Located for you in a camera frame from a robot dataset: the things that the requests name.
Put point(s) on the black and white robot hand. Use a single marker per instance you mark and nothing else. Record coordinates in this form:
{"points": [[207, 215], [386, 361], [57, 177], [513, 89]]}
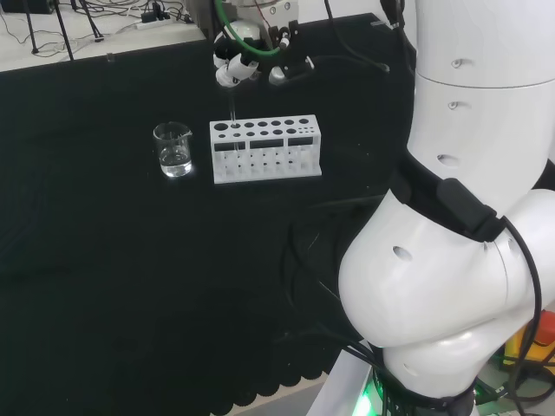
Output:
{"points": [[243, 65]]}

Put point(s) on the clear glass rod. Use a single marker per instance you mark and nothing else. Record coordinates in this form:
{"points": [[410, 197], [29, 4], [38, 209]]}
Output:
{"points": [[233, 110]]}

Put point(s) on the white test tube rack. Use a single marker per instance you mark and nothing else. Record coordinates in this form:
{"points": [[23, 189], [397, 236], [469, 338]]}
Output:
{"points": [[264, 160]]}

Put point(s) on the white power strip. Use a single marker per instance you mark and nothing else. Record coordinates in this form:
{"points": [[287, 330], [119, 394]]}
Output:
{"points": [[160, 24]]}

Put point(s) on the small clear glass beaker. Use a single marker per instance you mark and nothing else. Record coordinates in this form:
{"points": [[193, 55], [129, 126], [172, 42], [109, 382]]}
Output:
{"points": [[174, 151]]}

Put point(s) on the clear tape piece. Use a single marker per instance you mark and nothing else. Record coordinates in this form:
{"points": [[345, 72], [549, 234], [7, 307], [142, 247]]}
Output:
{"points": [[110, 57]]}

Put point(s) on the black tripod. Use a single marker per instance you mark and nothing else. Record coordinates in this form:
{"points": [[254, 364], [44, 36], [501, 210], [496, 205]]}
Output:
{"points": [[30, 26], [65, 30]]}

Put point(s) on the black bench cloth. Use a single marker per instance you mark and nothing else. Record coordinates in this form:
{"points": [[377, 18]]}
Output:
{"points": [[130, 260]]}

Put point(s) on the yellow stop button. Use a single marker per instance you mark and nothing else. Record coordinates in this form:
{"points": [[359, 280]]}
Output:
{"points": [[518, 344]]}

